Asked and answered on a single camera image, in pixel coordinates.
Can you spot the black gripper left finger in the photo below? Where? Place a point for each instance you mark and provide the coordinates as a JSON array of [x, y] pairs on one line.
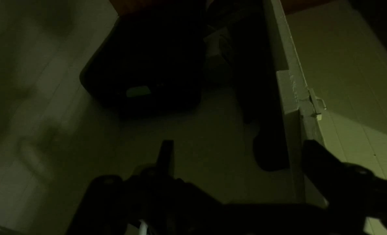
[[165, 157]]

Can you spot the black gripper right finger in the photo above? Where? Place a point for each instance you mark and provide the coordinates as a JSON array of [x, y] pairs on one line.
[[331, 178]]

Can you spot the small metal door latch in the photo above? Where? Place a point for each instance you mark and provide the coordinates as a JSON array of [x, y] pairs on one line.
[[316, 105]]

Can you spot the cream panelled closet door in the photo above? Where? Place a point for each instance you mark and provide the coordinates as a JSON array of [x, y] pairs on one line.
[[349, 79]]

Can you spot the black bin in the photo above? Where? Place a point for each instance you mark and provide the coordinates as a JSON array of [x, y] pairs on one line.
[[135, 56]]

